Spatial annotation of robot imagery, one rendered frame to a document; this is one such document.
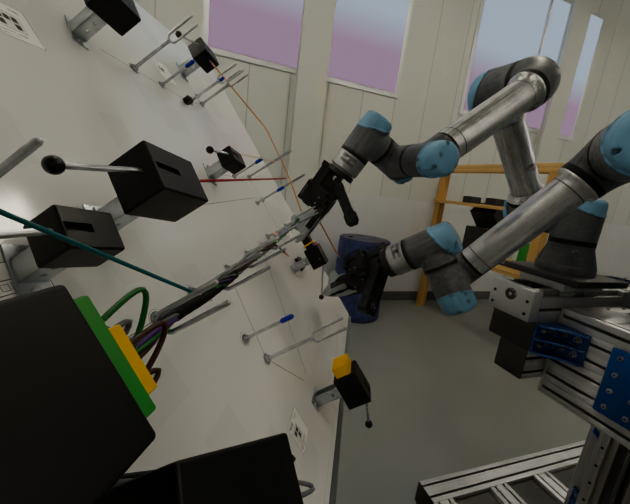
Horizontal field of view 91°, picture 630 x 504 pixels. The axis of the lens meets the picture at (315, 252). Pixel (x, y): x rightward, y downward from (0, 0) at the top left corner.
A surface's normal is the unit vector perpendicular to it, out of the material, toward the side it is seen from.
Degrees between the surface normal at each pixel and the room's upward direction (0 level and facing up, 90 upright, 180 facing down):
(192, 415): 54
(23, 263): 79
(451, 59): 90
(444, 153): 90
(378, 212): 90
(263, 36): 90
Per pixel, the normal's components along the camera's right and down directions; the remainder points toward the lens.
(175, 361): 0.86, -0.46
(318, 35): 0.32, 0.23
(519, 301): -0.94, -0.04
